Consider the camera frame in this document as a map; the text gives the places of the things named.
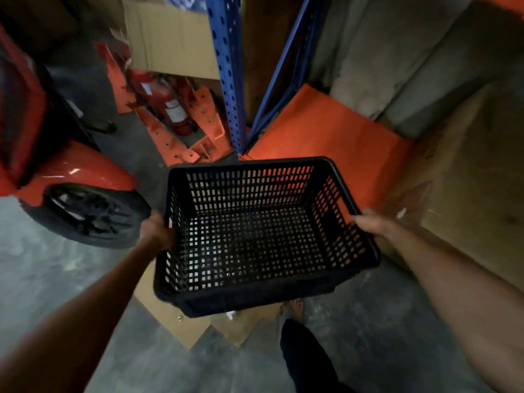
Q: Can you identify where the person's left hand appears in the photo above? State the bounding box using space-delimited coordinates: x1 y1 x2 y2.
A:
138 211 176 252

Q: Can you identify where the person's right hand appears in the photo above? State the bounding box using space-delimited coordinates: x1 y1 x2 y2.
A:
351 207 394 240

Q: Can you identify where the black plastic crate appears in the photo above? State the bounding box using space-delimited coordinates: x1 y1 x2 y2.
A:
153 156 381 318

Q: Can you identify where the person's right forearm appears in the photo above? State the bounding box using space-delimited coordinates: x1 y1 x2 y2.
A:
381 225 524 393

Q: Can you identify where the person's left forearm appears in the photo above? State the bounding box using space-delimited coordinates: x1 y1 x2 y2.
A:
0 240 164 393

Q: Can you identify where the orange shelf panel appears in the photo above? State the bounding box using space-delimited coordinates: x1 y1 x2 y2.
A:
239 84 414 221

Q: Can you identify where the person's foot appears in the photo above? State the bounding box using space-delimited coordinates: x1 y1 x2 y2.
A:
280 299 306 326

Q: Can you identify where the large brown cardboard carton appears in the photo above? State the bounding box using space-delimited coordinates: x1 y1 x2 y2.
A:
377 78 524 291

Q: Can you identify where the person's leg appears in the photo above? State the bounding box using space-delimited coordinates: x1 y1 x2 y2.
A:
280 319 353 393

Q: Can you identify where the blue rack brace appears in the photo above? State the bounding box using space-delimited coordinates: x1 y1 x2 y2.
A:
246 0 324 152

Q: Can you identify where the flat cardboard sheet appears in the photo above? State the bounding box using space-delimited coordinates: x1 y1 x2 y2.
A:
133 260 283 350

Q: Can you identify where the orange perforated metal beam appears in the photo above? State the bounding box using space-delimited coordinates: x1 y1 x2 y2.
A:
133 105 201 167

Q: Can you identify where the red fire extinguisher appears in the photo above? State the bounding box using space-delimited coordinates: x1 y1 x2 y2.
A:
129 69 196 136

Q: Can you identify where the brown cardboard box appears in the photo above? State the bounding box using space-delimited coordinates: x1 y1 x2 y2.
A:
122 0 222 81

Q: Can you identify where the red scooter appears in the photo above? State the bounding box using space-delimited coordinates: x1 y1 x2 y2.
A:
0 24 152 249

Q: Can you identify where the orange metal bracket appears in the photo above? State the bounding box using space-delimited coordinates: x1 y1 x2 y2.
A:
180 79 234 162

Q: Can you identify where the blue perforated rack post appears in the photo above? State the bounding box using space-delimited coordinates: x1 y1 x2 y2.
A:
205 0 247 155

